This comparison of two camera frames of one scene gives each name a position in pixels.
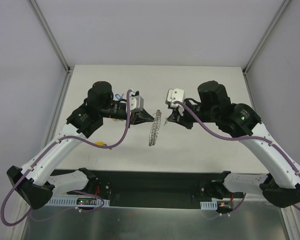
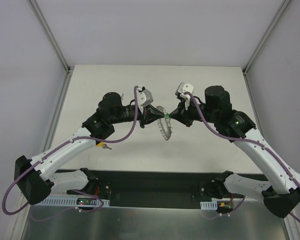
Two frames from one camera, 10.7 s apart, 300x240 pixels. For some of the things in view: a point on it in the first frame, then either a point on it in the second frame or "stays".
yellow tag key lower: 100,143 stays
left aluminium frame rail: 60,53 stays
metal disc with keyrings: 155,127 → 166,136
